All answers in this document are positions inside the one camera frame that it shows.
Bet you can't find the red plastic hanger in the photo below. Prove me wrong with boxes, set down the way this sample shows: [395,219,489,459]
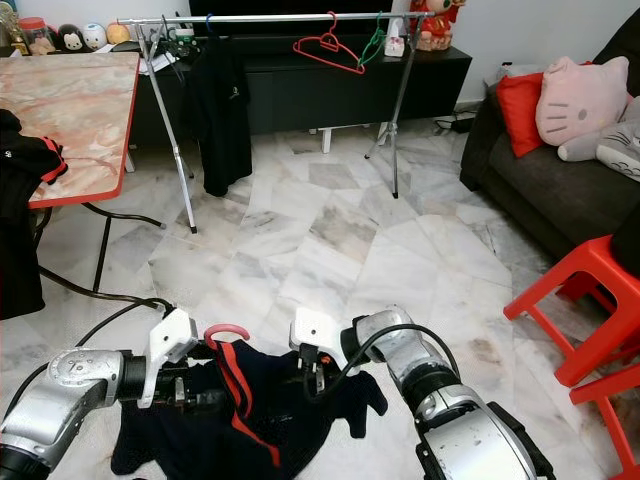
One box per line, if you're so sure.
[203,323,252,353]
[292,10,367,75]
[40,137,70,186]

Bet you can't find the navy garment with red trim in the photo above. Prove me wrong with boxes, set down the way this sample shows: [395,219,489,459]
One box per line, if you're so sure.
[110,340,389,480]

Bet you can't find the black shirt with green logo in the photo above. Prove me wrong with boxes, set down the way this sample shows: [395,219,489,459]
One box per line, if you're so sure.
[0,108,69,321]

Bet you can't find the green plastic hanger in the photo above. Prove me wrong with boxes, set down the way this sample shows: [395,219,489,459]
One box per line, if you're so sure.
[358,12,388,67]

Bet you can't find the plain black shirt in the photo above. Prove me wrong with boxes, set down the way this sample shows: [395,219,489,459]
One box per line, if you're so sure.
[190,38,254,198]

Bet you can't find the black television cabinet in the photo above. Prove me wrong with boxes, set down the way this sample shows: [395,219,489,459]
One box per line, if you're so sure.
[135,35,473,136]

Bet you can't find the marble top folding table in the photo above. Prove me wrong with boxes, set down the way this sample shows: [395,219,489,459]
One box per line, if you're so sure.
[0,52,166,301]

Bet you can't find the dark grey fabric sofa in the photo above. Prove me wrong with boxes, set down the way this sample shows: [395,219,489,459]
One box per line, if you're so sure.
[460,5,640,263]

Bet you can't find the white papers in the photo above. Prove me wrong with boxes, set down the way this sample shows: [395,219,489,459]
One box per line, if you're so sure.
[142,50,179,75]

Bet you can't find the red cushion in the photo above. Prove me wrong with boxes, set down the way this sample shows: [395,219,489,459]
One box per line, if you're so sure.
[495,70,551,158]

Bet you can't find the black plastic bucket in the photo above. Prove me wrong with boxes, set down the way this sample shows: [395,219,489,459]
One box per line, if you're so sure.
[610,205,640,279]

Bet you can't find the white plastic object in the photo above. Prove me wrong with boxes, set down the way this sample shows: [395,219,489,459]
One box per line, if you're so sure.
[383,16,407,57]

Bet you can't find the silver metal clothes rack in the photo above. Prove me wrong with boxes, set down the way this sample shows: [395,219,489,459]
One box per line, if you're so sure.
[117,5,436,234]

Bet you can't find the yellow pink round plush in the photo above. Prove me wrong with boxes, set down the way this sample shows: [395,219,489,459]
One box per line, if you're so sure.
[106,22,132,46]

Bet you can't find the white blue round plush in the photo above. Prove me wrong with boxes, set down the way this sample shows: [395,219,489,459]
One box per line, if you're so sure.
[82,22,109,51]

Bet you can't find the black white mouse plush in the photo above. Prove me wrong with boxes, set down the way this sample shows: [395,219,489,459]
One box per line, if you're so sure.
[56,24,87,53]

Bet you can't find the black flat television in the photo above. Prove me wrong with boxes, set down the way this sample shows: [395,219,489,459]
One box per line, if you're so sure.
[188,0,406,23]

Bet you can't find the red gold ornament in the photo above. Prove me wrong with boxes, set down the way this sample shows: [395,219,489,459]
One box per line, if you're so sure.
[410,0,466,53]

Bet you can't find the grey white creature plush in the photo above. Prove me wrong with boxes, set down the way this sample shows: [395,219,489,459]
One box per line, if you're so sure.
[558,95,640,183]

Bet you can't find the pink cat face pillow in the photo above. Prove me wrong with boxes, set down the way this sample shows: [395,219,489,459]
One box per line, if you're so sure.
[535,56,633,148]

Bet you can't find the clear jar with red lid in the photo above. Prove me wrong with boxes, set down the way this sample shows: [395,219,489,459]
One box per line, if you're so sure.
[20,17,56,56]

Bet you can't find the gold blue trophy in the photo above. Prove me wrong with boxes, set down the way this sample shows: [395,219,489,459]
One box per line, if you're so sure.
[0,0,26,56]

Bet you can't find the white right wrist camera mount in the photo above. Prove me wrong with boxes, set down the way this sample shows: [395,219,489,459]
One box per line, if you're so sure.
[290,306,349,356]

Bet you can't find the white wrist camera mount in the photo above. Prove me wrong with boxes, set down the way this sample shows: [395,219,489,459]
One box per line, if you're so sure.
[138,308,199,409]
[290,306,349,356]

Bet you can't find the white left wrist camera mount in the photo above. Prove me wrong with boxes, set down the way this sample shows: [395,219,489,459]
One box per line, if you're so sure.
[138,308,199,409]

